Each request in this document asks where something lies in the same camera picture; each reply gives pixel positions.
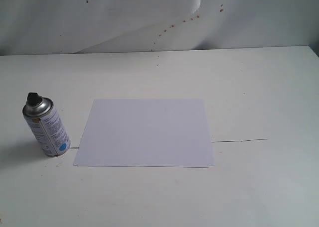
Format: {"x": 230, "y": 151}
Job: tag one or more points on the silver spray can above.
{"x": 43, "y": 119}

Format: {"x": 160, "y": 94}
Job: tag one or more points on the white backdrop paper sheet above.
{"x": 30, "y": 27}

